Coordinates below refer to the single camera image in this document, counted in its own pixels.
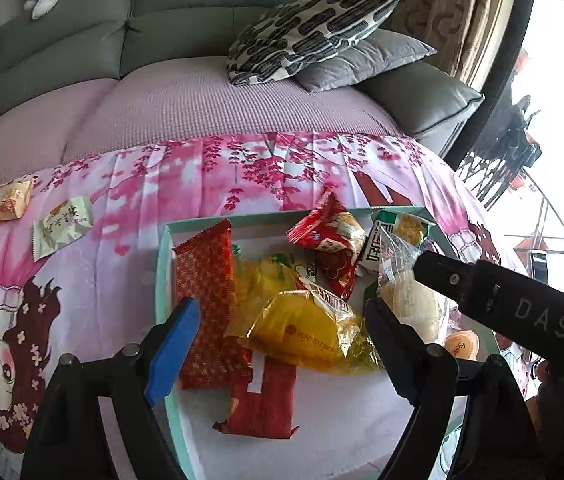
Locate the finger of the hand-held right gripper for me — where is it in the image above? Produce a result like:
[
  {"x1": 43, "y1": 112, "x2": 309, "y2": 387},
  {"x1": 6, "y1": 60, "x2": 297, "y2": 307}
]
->
[{"x1": 414, "y1": 251, "x2": 478, "y2": 312}]

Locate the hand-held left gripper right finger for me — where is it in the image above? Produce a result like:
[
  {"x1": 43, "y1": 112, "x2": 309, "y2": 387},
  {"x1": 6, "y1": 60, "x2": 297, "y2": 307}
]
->
[{"x1": 363, "y1": 297, "x2": 540, "y2": 480}]

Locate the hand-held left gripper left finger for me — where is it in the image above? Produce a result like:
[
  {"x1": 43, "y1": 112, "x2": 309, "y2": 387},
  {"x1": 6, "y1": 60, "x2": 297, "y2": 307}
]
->
[{"x1": 21, "y1": 296, "x2": 201, "y2": 480}]

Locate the clear white bun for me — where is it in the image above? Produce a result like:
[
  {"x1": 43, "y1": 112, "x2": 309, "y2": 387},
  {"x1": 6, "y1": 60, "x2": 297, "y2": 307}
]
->
[{"x1": 374, "y1": 247, "x2": 450, "y2": 346}]

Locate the red patterned snack packet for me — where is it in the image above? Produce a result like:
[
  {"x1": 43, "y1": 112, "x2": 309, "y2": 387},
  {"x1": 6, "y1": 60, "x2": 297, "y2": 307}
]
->
[{"x1": 172, "y1": 219, "x2": 253, "y2": 391}]

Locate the green white pastry packet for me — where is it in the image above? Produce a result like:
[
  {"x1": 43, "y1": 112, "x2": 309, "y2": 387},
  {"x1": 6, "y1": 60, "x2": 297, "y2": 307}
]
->
[{"x1": 357, "y1": 209, "x2": 437, "y2": 273}]

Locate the white tray teal rim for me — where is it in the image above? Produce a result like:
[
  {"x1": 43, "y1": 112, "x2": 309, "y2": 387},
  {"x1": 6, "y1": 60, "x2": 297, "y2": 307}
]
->
[{"x1": 156, "y1": 205, "x2": 512, "y2": 480}]

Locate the plain red snack packet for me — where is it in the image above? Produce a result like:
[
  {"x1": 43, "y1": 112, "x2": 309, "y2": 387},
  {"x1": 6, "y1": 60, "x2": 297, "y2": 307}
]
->
[{"x1": 212, "y1": 350, "x2": 299, "y2": 441}]

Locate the small red snack packet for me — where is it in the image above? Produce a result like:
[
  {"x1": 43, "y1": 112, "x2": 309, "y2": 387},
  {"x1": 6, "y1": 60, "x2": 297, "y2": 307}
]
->
[{"x1": 287, "y1": 189, "x2": 367, "y2": 301}]

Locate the person's right hand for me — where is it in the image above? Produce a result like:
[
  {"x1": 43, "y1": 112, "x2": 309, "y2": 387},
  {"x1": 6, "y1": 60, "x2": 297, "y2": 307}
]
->
[{"x1": 532, "y1": 360, "x2": 555, "y2": 401}]

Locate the smartphone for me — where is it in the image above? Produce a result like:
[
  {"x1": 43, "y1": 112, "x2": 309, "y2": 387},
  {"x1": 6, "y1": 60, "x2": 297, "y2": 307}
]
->
[{"x1": 529, "y1": 250, "x2": 548, "y2": 286}]

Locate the orange jelly cup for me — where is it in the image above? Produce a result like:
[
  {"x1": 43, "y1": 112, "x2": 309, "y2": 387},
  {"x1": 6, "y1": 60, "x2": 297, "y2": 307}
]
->
[{"x1": 444, "y1": 332, "x2": 478, "y2": 361}]

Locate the black balcony railing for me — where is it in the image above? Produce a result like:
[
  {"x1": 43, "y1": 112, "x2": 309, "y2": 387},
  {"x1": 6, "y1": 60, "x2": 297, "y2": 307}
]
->
[{"x1": 454, "y1": 150, "x2": 564, "y2": 301}]

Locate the printed cartoon blanket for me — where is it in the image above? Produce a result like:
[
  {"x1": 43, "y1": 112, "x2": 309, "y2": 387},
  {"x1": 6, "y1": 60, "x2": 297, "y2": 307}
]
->
[{"x1": 0, "y1": 130, "x2": 527, "y2": 480}]

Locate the dark balcony object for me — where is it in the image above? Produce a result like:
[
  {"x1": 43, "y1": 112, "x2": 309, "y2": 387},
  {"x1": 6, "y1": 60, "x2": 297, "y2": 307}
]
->
[{"x1": 499, "y1": 94, "x2": 542, "y2": 171}]

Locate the pale green snack packet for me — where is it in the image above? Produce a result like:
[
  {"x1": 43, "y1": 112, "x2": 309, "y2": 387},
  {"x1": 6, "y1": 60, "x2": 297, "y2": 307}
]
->
[{"x1": 32, "y1": 196, "x2": 94, "y2": 262}]

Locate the orange snack packet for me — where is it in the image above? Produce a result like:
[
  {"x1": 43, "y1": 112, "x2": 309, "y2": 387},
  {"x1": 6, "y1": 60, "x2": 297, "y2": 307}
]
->
[{"x1": 0, "y1": 179, "x2": 34, "y2": 226}]

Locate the grey pillow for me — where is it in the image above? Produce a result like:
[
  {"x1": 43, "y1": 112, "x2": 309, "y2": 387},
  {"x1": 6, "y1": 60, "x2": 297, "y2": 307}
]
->
[{"x1": 296, "y1": 29, "x2": 437, "y2": 93}]

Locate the pink sofa cover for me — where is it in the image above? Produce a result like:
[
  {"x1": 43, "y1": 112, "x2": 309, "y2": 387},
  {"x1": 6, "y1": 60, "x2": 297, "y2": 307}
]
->
[{"x1": 0, "y1": 57, "x2": 407, "y2": 196}]

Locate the beige patterned curtain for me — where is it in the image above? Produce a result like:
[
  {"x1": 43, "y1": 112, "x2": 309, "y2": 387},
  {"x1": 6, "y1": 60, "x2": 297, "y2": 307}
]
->
[{"x1": 357, "y1": 0, "x2": 522, "y2": 91}]

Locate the black white patterned pillow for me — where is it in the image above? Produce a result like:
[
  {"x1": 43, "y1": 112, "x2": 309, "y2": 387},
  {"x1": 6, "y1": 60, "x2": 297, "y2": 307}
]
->
[{"x1": 226, "y1": 0, "x2": 401, "y2": 87}]

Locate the grey sofa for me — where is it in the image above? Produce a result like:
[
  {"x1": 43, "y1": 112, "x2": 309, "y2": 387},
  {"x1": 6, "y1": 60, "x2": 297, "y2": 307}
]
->
[{"x1": 0, "y1": 0, "x2": 485, "y2": 161}]

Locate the black window frame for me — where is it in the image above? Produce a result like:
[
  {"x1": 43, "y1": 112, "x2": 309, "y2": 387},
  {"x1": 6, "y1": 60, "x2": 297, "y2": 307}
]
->
[{"x1": 442, "y1": 0, "x2": 537, "y2": 171}]

